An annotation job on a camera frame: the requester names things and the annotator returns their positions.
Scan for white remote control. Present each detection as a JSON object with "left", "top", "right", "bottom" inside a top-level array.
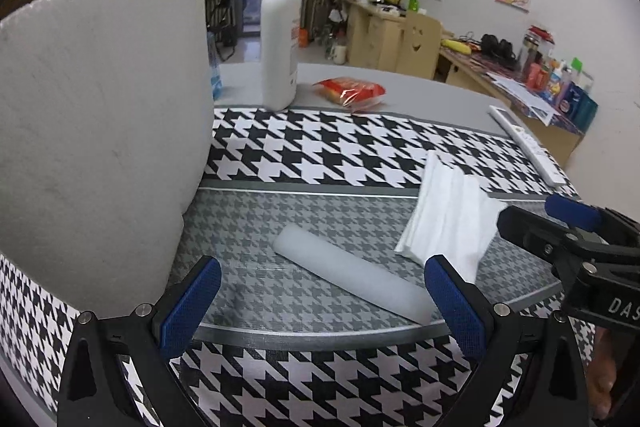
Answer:
[{"left": 489, "top": 104, "right": 568, "bottom": 186}]

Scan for loose printed papers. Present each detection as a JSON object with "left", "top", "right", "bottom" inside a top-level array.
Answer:
[{"left": 487, "top": 74, "right": 561, "bottom": 125}]

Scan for white pump lotion bottle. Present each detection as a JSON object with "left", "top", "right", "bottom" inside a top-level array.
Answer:
[{"left": 257, "top": 0, "right": 301, "bottom": 112}]

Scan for white foam tube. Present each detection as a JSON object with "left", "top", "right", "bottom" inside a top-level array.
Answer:
[{"left": 272, "top": 223, "right": 435, "bottom": 324}]

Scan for black folding chair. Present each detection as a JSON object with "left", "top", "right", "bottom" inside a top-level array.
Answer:
[{"left": 207, "top": 0, "right": 238, "bottom": 58}]

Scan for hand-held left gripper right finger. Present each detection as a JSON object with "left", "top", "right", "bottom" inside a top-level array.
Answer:
[{"left": 424, "top": 254, "right": 593, "bottom": 427}]

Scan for blue printed packet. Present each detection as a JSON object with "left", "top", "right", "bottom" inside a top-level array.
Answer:
[{"left": 206, "top": 31, "right": 224, "bottom": 101}]

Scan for person's right hand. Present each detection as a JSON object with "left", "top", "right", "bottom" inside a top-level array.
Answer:
[{"left": 586, "top": 324, "right": 623, "bottom": 419}]

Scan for houndstooth tablecloth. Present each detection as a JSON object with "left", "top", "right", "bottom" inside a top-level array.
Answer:
[{"left": 0, "top": 104, "right": 596, "bottom": 427}]

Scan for row of toiletry bottles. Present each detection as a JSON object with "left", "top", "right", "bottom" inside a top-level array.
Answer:
[{"left": 520, "top": 24, "right": 598, "bottom": 132}]

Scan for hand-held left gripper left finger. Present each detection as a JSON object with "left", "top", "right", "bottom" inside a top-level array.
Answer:
[{"left": 56, "top": 255, "right": 223, "bottom": 427}]

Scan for wooden chair with smiley cutout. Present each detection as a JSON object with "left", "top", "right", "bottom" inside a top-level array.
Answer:
[{"left": 395, "top": 12, "right": 443, "bottom": 80}]

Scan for long wooden desk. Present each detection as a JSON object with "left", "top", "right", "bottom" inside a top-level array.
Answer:
[{"left": 437, "top": 42, "right": 586, "bottom": 168}]

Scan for large white foam board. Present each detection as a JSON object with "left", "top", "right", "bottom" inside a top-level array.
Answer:
[{"left": 0, "top": 0, "right": 215, "bottom": 323}]

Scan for white cloth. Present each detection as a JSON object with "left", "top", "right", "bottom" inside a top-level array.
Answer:
[{"left": 394, "top": 151, "right": 505, "bottom": 284}]

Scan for red snack packet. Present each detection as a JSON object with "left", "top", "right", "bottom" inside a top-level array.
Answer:
[{"left": 312, "top": 77, "right": 387, "bottom": 114}]

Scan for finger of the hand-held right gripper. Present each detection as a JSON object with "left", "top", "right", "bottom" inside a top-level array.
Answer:
[
  {"left": 497, "top": 205, "right": 602, "bottom": 279},
  {"left": 545, "top": 194, "right": 640, "bottom": 249}
]

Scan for small wooden desk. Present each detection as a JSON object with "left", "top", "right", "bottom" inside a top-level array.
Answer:
[{"left": 342, "top": 0, "right": 406, "bottom": 70}]

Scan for black bag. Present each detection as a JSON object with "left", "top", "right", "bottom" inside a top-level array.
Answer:
[{"left": 480, "top": 34, "right": 521, "bottom": 62}]

